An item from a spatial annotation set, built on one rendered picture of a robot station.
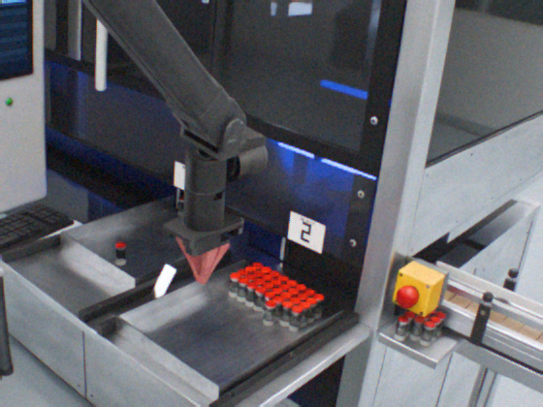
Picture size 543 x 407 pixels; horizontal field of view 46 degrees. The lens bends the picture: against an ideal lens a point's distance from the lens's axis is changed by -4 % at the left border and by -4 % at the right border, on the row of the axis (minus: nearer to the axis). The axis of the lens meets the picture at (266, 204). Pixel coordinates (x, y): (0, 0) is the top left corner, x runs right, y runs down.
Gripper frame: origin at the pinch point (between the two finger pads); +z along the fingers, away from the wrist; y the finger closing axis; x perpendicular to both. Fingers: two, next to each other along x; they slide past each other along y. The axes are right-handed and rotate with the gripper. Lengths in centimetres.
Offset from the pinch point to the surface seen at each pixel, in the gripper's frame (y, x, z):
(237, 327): 17.5, 7.9, 21.3
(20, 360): 32, 128, 109
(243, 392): 3.2, -7.2, 19.6
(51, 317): 33, 104, 76
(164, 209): 40, 55, 21
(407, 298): 33.9, -17.3, 10.1
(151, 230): 31, 49, 21
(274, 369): 11.3, -6.7, 19.5
